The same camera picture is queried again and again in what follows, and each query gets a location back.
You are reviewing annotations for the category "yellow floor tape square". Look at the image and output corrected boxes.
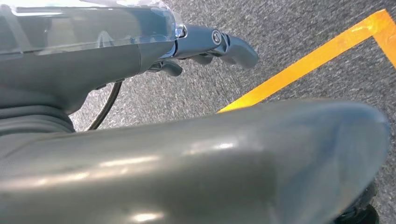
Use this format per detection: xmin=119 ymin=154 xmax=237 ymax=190
xmin=216 ymin=8 xmax=396 ymax=114

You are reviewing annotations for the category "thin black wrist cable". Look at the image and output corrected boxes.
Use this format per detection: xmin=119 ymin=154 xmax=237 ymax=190
xmin=86 ymin=81 xmax=124 ymax=131

